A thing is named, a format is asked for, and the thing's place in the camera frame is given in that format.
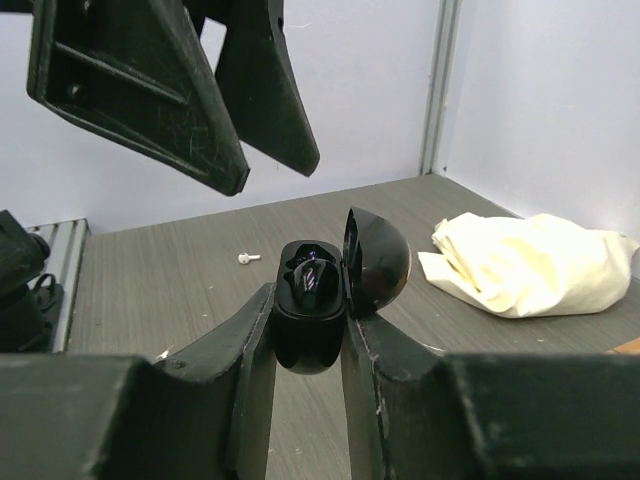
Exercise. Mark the black earbud charging case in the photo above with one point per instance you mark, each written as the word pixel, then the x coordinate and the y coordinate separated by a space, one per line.
pixel 373 266

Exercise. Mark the cream cloth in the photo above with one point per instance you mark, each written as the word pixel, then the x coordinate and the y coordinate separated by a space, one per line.
pixel 534 267

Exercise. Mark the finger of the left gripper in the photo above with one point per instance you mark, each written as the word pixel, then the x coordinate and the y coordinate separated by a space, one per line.
pixel 257 82
pixel 135 73

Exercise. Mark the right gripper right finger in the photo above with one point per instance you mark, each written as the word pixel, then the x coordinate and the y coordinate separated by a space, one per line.
pixel 413 414

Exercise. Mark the wooden clothes rack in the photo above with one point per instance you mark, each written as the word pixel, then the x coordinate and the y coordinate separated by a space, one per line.
pixel 632 347

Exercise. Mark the white earbud left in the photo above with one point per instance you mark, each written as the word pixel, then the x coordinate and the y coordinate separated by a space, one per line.
pixel 245 258

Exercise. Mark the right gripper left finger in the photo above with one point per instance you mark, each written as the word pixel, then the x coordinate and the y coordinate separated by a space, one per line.
pixel 202 413

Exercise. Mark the black earbud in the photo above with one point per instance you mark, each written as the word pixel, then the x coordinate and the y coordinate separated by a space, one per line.
pixel 315 284

